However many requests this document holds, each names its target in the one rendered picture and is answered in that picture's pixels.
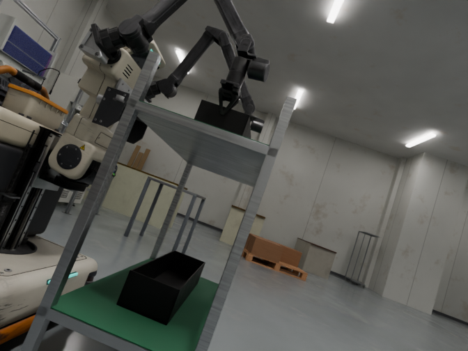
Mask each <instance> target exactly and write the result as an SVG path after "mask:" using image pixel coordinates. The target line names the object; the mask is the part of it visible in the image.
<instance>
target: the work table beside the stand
mask: <svg viewBox="0 0 468 351"><path fill-rule="evenodd" d="M151 180H153V181H155V182H158V183H160V184H159V187H158V190H157V193H156V195H155V197H154V200H153V203H152V205H151V207H150V209H149V212H148V215H147V217H146V220H145V222H144V224H143V227H142V229H141V232H140V234H139V235H140V236H143V234H144V232H145V230H146V227H147V225H148V222H149V220H150V217H151V214H152V213H153V210H154V208H155V205H156V202H157V200H158V198H159V195H160V192H161V190H162V188H163V185H166V186H168V187H172V188H174V189H177V188H178V187H176V186H173V185H170V184H168V183H166V182H162V181H160V180H157V179H154V178H151V177H149V176H148V178H147V180H146V183H145V185H144V187H143V190H142V192H141V195H140V197H139V200H138V202H137V204H136V207H135V209H134V212H133V214H132V217H131V219H130V222H129V224H128V226H127V229H126V231H125V234H124V236H125V237H128V235H129V233H130V230H131V228H132V225H133V223H134V220H135V218H136V216H137V213H138V211H139V208H140V206H141V203H142V201H143V198H144V196H145V194H146V191H147V189H148V186H149V184H150V181H151ZM183 192H185V193H187V194H191V195H192V196H193V197H192V200H191V203H190V204H189V208H188V210H187V213H186V215H185V218H184V221H183V223H182V226H181V228H180V231H179V233H178V236H177V238H176V241H175V244H174V246H173V249H172V251H174V250H175V251H176V250H177V248H178V245H179V242H180V239H181V237H182V234H183V232H184V229H185V226H186V224H187V221H188V219H189V216H190V214H191V211H192V208H193V206H194V203H195V201H196V197H198V198H201V199H202V200H201V204H200V205H199V208H198V211H197V213H196V216H195V218H194V222H193V224H192V227H191V229H190V232H189V235H188V237H187V240H186V242H185V245H184V247H183V250H182V254H185V252H186V250H187V247H188V244H189V241H190V240H191V237H192V234H193V232H194V229H195V226H196V223H197V221H198V218H199V215H200V213H201V210H202V208H203V205H204V203H205V200H206V198H205V197H202V196H200V195H198V194H195V193H193V192H189V191H187V190H185V189H184V190H183Z"/></svg>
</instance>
